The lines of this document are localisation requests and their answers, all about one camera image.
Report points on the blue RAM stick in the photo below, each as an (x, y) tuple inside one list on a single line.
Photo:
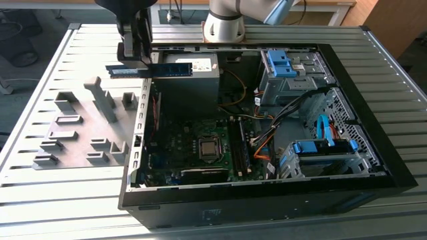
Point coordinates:
[(166, 70)]

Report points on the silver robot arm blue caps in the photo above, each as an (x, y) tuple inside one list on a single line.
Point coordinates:
[(222, 22)]

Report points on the black RAM slot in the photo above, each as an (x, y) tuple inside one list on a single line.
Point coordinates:
[(233, 150)]

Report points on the grey power supply unit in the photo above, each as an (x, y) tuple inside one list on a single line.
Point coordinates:
[(186, 90)]

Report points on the black wheeled container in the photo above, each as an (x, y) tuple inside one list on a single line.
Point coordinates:
[(20, 50)]

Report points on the grey parts rack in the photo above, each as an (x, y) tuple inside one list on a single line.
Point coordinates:
[(82, 125)]

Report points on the green motherboard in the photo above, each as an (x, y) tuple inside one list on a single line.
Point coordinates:
[(173, 150)]

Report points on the square CPU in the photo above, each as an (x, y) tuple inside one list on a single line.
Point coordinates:
[(209, 148)]

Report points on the grey metal disk bay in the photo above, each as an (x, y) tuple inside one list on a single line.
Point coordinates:
[(333, 165), (300, 85)]

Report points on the wooden desk white legs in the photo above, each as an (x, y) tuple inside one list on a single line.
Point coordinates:
[(340, 15)]

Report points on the black graphics card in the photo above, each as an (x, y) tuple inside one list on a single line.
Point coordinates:
[(202, 175)]

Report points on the blue carrier with black disk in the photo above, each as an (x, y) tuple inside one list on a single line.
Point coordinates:
[(306, 147)]

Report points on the black open PC case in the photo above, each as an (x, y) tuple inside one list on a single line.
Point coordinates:
[(233, 200)]

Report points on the wooden cabinet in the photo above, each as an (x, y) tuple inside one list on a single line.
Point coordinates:
[(393, 25)]

